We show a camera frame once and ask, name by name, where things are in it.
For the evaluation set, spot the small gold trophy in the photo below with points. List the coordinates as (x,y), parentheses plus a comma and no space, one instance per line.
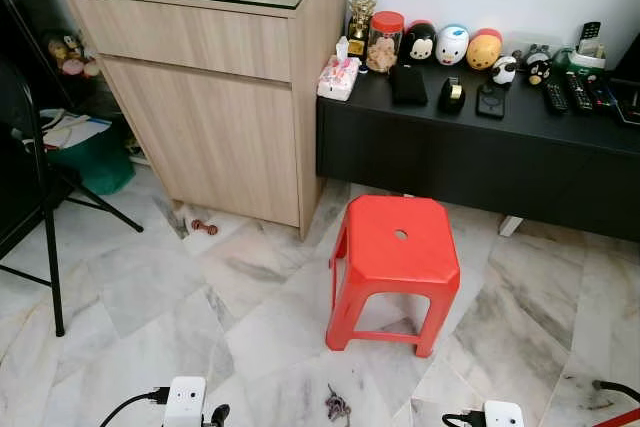
(360,19)

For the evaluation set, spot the black and white plush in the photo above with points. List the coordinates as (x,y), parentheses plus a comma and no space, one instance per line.
(538,65)

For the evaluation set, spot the bunch of keys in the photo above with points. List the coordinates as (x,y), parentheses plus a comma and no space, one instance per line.
(337,405)

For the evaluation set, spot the pink tissue pack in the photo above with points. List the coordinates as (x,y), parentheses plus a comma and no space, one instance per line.
(338,77)

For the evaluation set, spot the black tape dispenser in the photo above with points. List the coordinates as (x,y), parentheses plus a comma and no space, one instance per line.
(452,94)

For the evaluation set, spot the yellow bear plush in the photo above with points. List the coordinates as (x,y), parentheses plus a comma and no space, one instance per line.
(484,50)

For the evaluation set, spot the red plastic stool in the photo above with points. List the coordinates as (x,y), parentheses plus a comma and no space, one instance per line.
(395,267)

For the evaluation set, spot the small red dumbbell toy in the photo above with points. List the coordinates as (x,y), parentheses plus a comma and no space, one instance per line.
(203,226)

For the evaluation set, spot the black wallet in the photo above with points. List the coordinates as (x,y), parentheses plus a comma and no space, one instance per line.
(408,83)

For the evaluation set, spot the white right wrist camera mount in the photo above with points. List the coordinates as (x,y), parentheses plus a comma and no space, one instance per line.
(503,415)

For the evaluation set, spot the black remote control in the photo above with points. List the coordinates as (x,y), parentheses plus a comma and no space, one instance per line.
(555,97)
(580,92)

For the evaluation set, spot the green bin with bag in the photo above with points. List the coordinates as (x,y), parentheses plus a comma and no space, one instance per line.
(95,162)

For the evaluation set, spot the black charging pad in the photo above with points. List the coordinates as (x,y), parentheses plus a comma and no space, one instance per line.
(490,100)

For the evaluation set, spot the black low console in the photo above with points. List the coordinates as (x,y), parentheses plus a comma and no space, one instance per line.
(480,162)

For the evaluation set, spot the red-lidded snack jar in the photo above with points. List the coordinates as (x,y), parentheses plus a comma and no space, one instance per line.
(385,42)

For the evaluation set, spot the white duck plush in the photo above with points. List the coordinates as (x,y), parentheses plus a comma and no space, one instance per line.
(452,45)

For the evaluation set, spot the small panda plush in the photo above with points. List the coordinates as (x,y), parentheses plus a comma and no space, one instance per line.
(505,69)

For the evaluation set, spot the light wooden cabinet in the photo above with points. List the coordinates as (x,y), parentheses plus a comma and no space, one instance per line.
(200,117)

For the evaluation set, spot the black mouse plush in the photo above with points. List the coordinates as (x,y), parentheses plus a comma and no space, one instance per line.
(420,42)

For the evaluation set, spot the black folding chair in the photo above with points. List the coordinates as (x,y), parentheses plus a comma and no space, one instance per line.
(30,147)

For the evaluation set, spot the small doll figurine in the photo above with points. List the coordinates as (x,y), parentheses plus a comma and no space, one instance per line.
(68,52)

